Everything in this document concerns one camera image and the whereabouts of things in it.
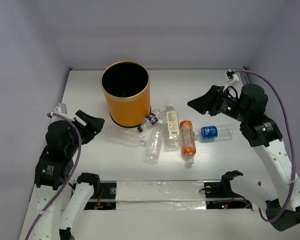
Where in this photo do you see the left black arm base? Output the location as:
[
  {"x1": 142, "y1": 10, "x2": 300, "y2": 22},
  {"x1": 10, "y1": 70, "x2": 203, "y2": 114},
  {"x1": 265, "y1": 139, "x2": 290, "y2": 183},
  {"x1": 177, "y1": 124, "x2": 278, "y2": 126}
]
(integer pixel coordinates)
[{"x1": 84, "y1": 181, "x2": 117, "y2": 210}]

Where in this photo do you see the silver foil tape strip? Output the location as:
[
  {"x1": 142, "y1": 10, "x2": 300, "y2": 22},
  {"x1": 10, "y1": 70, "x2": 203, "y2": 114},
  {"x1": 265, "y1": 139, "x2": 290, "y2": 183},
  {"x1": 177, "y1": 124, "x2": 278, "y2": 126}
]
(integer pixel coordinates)
[{"x1": 115, "y1": 180, "x2": 206, "y2": 211}]

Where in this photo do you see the orange label plastic bottle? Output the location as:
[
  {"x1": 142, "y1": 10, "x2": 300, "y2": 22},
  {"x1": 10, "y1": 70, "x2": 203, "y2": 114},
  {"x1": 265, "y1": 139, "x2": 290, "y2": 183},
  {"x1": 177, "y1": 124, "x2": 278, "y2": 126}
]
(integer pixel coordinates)
[{"x1": 180, "y1": 120, "x2": 197, "y2": 168}]

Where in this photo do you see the clear crushed plastic bottle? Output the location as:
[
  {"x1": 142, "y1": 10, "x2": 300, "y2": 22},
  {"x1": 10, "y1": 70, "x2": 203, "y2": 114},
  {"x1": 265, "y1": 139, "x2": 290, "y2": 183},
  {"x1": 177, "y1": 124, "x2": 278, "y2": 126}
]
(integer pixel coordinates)
[{"x1": 103, "y1": 125, "x2": 149, "y2": 148}]

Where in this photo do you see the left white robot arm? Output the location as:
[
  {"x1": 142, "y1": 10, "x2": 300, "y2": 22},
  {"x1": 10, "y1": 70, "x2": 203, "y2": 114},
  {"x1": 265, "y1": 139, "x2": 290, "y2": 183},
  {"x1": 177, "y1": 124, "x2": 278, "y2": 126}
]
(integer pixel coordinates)
[{"x1": 25, "y1": 106, "x2": 105, "y2": 240}]

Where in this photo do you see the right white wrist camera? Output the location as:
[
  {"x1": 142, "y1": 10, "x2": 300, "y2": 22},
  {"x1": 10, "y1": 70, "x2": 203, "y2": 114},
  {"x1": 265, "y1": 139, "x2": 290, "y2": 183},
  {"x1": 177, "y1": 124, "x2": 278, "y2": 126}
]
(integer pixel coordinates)
[{"x1": 223, "y1": 69, "x2": 250, "y2": 92}]

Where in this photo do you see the clear bottle cream label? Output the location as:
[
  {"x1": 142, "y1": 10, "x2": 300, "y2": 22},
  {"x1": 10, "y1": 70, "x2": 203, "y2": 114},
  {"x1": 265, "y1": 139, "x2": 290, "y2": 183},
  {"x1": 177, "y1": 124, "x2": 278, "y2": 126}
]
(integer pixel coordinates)
[{"x1": 164, "y1": 104, "x2": 180, "y2": 152}]

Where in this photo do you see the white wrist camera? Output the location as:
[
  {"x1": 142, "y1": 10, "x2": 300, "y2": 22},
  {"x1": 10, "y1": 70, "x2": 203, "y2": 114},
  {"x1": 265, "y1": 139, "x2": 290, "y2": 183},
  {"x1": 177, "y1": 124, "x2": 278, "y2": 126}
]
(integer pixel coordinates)
[
  {"x1": 223, "y1": 69, "x2": 250, "y2": 92},
  {"x1": 47, "y1": 103, "x2": 73, "y2": 123}
]

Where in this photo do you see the orange cylindrical bin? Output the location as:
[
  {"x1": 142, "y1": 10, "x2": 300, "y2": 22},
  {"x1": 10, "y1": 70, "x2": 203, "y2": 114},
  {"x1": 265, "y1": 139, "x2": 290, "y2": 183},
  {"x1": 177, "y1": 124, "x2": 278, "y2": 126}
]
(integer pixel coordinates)
[{"x1": 100, "y1": 61, "x2": 151, "y2": 128}]

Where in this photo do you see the clear ribbed plastic bottle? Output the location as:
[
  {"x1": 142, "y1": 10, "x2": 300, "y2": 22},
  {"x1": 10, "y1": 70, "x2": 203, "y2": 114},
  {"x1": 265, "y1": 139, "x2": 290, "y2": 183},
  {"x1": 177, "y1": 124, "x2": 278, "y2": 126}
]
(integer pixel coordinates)
[{"x1": 146, "y1": 120, "x2": 164, "y2": 164}]

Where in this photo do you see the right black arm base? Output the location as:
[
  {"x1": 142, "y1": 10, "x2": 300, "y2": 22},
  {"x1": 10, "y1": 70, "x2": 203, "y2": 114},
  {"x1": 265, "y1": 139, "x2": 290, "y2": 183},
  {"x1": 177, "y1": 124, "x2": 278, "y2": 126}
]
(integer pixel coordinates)
[{"x1": 199, "y1": 181, "x2": 253, "y2": 210}]

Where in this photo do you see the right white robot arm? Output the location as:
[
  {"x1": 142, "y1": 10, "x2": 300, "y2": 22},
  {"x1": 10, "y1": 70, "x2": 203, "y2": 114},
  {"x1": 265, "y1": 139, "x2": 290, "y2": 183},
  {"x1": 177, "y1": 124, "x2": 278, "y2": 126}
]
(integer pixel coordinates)
[{"x1": 187, "y1": 84, "x2": 300, "y2": 232}]

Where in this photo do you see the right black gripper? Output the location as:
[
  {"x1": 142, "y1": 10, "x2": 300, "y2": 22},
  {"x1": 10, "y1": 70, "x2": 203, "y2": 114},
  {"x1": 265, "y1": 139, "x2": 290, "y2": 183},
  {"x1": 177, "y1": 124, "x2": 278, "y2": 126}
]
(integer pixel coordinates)
[{"x1": 187, "y1": 84, "x2": 250, "y2": 122}]

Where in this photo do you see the small Pepsi label bottle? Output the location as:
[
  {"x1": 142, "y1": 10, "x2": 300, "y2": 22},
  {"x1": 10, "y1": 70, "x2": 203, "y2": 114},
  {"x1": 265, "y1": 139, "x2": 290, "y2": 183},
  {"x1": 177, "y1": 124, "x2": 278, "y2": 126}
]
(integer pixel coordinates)
[{"x1": 137, "y1": 109, "x2": 162, "y2": 133}]

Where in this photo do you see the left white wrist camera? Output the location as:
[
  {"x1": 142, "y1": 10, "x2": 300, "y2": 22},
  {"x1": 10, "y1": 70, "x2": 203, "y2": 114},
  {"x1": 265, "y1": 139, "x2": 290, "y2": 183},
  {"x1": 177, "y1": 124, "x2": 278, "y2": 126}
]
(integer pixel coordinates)
[{"x1": 47, "y1": 103, "x2": 73, "y2": 123}]

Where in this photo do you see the blue label plastic bottle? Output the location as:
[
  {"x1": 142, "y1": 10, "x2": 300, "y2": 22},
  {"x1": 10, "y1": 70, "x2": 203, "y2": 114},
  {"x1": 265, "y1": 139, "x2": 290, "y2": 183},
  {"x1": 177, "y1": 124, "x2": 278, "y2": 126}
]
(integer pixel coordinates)
[{"x1": 194, "y1": 124, "x2": 236, "y2": 143}]

